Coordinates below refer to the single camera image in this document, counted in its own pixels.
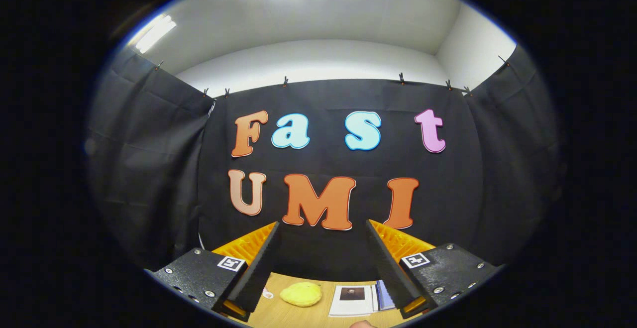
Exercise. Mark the yellow plush toy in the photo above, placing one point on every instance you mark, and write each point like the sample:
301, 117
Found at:
301, 294

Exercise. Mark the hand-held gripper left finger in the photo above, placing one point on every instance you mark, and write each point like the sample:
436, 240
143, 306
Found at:
259, 263

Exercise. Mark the long ceiling light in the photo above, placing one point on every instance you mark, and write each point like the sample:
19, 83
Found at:
154, 33

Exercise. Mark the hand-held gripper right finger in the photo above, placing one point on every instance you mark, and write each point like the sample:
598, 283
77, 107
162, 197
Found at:
388, 263

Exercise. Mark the pink plush toy green shorts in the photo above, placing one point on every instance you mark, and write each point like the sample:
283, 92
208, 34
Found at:
268, 295

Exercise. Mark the row of black clips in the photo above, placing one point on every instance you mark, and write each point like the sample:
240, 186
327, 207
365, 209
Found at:
285, 81

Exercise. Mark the white cover book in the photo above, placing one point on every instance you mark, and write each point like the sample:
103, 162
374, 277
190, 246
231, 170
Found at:
351, 302

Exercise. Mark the blue cover book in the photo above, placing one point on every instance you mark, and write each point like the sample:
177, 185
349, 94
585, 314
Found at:
384, 295

